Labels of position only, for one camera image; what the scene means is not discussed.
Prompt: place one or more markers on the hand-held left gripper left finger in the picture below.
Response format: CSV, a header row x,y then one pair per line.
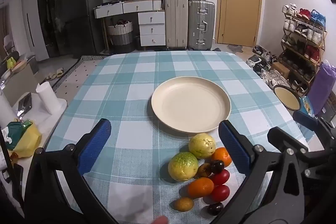
x,y
95,146

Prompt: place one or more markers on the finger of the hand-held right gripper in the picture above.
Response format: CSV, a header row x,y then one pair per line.
x,y
284,138
304,119

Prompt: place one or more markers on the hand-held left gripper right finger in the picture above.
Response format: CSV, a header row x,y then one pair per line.
x,y
233,149

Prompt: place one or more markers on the orange mandarin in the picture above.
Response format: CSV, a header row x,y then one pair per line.
x,y
200,187
222,157

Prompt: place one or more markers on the dark plum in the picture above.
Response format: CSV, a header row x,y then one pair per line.
x,y
215,208
217,166

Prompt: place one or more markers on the yellow guava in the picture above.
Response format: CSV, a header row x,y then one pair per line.
x,y
202,145

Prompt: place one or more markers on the yellow-green guava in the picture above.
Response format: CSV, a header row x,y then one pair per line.
x,y
183,166

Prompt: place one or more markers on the cream round plate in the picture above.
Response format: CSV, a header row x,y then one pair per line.
x,y
190,104

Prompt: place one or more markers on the small yellow-brown fruit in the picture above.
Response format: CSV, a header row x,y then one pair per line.
x,y
183,204

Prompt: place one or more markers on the person's left hand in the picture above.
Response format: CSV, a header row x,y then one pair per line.
x,y
160,220

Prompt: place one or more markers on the blue printed packet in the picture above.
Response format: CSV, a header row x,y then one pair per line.
x,y
307,106

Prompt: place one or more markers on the dark-rimmed cream dish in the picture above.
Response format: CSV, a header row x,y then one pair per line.
x,y
286,96

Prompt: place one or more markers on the red cherry tomato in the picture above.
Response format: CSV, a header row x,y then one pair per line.
x,y
220,193
220,177

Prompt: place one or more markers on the purple bag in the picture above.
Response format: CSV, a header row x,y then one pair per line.
x,y
321,87

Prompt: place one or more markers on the brown yellow passion fruit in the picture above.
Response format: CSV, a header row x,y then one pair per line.
x,y
204,170

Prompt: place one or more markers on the brown cardboard box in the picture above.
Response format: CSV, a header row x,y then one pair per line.
x,y
280,69

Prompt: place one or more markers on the blue checked tablecloth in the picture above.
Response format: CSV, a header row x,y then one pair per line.
x,y
126,98

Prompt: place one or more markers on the white side table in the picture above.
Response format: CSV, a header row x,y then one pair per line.
x,y
36,119

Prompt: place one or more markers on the scattered sneakers pile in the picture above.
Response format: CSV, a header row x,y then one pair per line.
x,y
265,66

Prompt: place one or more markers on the white paper roll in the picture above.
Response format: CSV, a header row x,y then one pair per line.
x,y
47,98

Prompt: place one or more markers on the yellow plastic bag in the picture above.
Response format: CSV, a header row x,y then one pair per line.
x,y
26,140

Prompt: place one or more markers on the dotted floor rug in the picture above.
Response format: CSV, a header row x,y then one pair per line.
x,y
76,69

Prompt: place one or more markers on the green packet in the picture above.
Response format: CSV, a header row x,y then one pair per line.
x,y
15,132

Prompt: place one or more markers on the shiny metal tray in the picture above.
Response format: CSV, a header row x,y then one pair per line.
x,y
25,106

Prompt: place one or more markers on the beige slippers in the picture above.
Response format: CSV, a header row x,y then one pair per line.
x,y
53,74

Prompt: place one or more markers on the shoe rack with shoes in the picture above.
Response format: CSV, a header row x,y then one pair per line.
x,y
305,29

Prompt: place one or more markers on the grey cloth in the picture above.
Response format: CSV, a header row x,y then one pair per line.
x,y
235,48

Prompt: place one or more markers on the grey white wicker basket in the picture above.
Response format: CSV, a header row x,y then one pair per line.
x,y
120,33

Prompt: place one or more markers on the silver suitcase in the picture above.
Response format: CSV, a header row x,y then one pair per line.
x,y
201,24

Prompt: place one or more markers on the dark grey refrigerator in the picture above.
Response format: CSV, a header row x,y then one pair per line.
x,y
78,11

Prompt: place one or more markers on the beige suitcase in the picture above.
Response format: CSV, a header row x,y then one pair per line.
x,y
176,23

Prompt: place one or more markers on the white desk with drawers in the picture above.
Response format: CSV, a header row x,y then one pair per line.
x,y
128,6

